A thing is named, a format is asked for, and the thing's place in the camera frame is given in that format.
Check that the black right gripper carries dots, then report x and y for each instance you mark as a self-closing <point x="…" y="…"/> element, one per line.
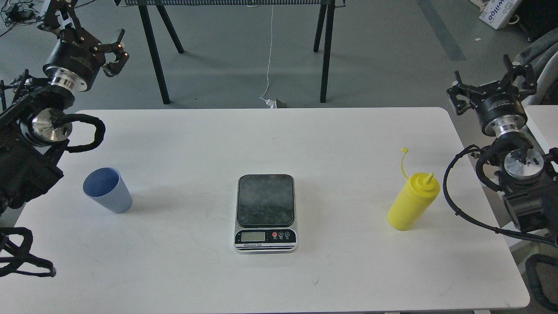
<point x="498" y="111"/>

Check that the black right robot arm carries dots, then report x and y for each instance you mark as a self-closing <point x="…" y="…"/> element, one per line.
<point x="510" y="165"/>

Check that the digital kitchen scale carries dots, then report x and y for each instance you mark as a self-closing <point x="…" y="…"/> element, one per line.
<point x="265" y="216"/>

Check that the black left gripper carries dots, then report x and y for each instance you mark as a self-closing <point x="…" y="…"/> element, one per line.
<point x="78" y="56"/>

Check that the white cardboard box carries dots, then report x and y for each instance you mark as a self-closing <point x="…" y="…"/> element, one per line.
<point x="497" y="13"/>

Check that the blue ribbed plastic cup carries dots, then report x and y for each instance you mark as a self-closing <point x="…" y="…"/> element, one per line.
<point x="106" y="186"/>

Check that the white office chair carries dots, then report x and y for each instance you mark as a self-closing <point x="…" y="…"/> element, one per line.
<point x="544" y="52"/>

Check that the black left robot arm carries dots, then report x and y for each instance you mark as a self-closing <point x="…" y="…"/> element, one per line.
<point x="36" y="131"/>

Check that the yellow squeeze bottle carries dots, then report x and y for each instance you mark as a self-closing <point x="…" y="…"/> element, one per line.
<point x="418" y="193"/>

